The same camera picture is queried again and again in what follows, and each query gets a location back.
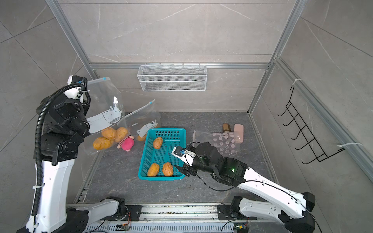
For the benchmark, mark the pink dotted clear bag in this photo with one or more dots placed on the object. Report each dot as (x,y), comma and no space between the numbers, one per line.
(228,143)

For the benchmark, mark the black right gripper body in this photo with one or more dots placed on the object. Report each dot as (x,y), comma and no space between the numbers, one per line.
(198,164)

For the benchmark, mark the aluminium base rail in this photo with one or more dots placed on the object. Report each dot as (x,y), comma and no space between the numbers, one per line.
(183,218)

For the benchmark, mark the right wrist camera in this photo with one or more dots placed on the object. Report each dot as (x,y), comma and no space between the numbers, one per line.
(182,152)

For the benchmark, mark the white wire mesh shelf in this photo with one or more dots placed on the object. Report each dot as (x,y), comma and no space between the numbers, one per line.
(160,78)

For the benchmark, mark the pink rectangular box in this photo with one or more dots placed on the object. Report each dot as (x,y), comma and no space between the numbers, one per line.
(239,133)

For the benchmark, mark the black wire hook rack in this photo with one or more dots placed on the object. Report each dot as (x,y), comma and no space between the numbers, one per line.
(305,132)

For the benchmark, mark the clear zipper bag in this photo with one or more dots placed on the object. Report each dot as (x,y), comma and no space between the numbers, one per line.
(140,121)
(106,111)

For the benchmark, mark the teal plastic basket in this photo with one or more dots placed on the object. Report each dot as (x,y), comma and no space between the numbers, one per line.
(172,137)

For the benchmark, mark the brown cylindrical bottle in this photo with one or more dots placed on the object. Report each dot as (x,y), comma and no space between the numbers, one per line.
(226,128)

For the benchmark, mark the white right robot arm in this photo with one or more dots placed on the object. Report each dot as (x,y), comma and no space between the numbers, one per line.
(291,209)

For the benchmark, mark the wrinkled brown potato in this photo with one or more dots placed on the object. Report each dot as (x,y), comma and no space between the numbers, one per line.
(167,169)

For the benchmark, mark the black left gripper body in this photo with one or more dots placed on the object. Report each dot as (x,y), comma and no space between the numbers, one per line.
(85,129)

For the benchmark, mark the plush doll pink black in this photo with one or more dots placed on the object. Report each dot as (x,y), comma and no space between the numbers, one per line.
(127,143)

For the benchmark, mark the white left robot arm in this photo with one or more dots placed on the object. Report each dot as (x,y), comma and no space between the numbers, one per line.
(61,128)

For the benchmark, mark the smooth brown potato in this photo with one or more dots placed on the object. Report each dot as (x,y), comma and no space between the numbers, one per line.
(102,143)

